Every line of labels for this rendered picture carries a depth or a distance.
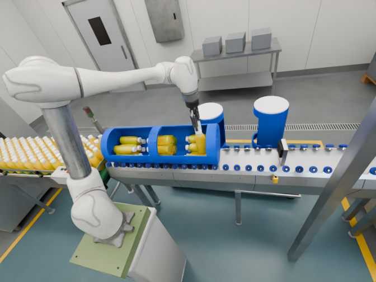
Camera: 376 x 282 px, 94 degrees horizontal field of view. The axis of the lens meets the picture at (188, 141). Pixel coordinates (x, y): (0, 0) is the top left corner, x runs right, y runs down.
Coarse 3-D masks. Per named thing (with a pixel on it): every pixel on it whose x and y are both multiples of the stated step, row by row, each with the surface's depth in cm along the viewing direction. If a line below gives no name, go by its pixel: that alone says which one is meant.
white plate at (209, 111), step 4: (204, 104) 174; (208, 104) 172; (212, 104) 171; (216, 104) 170; (200, 108) 170; (204, 108) 169; (208, 108) 167; (212, 108) 166; (216, 108) 164; (220, 108) 163; (200, 112) 164; (204, 112) 163; (208, 112) 162; (212, 112) 160; (216, 112) 159; (220, 112) 158; (200, 116) 159; (204, 116) 158; (208, 116) 157; (212, 116) 156; (216, 116) 155
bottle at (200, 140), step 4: (196, 136) 110; (200, 136) 109; (204, 136) 111; (196, 140) 111; (200, 140) 110; (204, 140) 112; (196, 144) 114; (200, 144) 112; (204, 144) 113; (200, 148) 114; (204, 148) 115; (200, 152) 117; (204, 152) 117
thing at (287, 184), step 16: (224, 160) 130; (240, 160) 127; (256, 160) 124; (272, 160) 122; (288, 160) 119; (304, 160) 117; (320, 160) 114; (336, 160) 112; (112, 176) 153; (128, 176) 148; (144, 176) 144; (160, 176) 140; (176, 176) 135; (192, 176) 132; (208, 176) 128; (224, 176) 125; (240, 176) 121; (256, 176) 118; (272, 176) 115; (288, 176) 113; (288, 192) 132; (304, 192) 127; (320, 192) 122; (352, 192) 113; (368, 192) 109
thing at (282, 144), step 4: (280, 140) 114; (284, 140) 112; (280, 144) 111; (284, 144) 110; (280, 148) 109; (284, 148) 108; (280, 152) 110; (284, 152) 108; (280, 156) 112; (284, 156) 111; (280, 160) 116; (284, 160) 113; (280, 164) 116; (284, 164) 116
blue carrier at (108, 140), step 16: (112, 128) 139; (128, 128) 136; (144, 128) 140; (160, 128) 125; (176, 128) 135; (192, 128) 133; (208, 128) 113; (112, 144) 143; (144, 144) 152; (176, 144) 144; (208, 144) 109; (112, 160) 136; (128, 160) 131; (144, 160) 127; (160, 160) 123; (176, 160) 120; (192, 160) 117; (208, 160) 113
